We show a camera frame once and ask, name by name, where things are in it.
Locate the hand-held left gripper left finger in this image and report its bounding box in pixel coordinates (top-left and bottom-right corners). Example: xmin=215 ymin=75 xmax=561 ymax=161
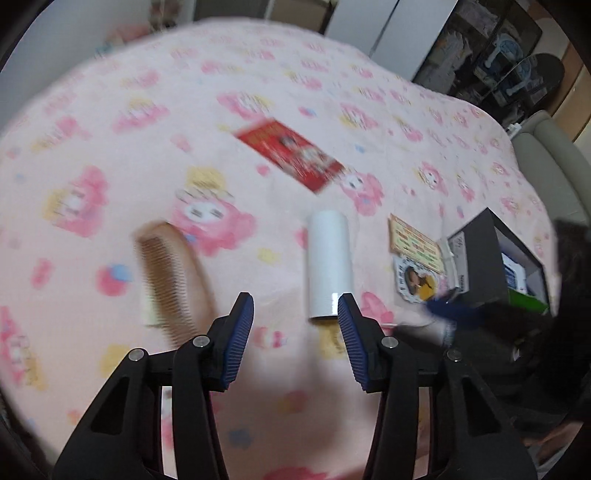
xmin=52 ymin=292 xmax=256 ymax=480

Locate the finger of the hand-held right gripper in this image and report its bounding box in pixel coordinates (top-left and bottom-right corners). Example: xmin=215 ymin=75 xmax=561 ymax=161
xmin=427 ymin=298 xmax=485 ymax=324

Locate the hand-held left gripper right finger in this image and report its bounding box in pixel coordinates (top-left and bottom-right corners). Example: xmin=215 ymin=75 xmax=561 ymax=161
xmin=337 ymin=293 xmax=539 ymax=480

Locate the black box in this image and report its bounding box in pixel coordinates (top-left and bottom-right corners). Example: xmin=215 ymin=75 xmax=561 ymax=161
xmin=445 ymin=208 xmax=552 ymax=317

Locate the orange sticker card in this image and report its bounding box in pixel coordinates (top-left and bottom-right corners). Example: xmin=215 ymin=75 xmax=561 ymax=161
xmin=388 ymin=213 xmax=455 ymax=303

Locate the white roll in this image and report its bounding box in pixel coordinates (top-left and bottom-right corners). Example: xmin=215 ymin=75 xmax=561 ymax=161
xmin=307 ymin=210 xmax=356 ymax=321

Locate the wooden comb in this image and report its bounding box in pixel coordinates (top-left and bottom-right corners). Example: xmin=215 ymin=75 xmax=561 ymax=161
xmin=133 ymin=220 xmax=220 ymax=347

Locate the red packet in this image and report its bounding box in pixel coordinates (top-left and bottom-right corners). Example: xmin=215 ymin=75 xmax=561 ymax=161
xmin=235 ymin=117 xmax=346 ymax=193

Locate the green packet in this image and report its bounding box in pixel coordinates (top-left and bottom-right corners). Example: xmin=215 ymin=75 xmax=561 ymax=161
xmin=508 ymin=288 xmax=550 ymax=315

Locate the white wet wipes pack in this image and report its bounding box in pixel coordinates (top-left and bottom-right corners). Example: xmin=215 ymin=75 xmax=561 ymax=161
xmin=501 ymin=251 xmax=532 ymax=294

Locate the grey sofa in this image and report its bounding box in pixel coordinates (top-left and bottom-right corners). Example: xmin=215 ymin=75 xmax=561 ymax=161
xmin=510 ymin=111 xmax=591 ymax=227

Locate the pink printed blanket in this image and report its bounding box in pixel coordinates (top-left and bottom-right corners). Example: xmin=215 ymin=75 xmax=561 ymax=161
xmin=0 ymin=18 xmax=559 ymax=480

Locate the glass display cabinet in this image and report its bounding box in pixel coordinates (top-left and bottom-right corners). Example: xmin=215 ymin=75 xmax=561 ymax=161
xmin=411 ymin=0 xmax=566 ymax=125

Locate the white wardrobe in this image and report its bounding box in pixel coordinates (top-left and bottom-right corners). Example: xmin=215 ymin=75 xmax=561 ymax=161
xmin=321 ymin=0 xmax=458 ymax=84

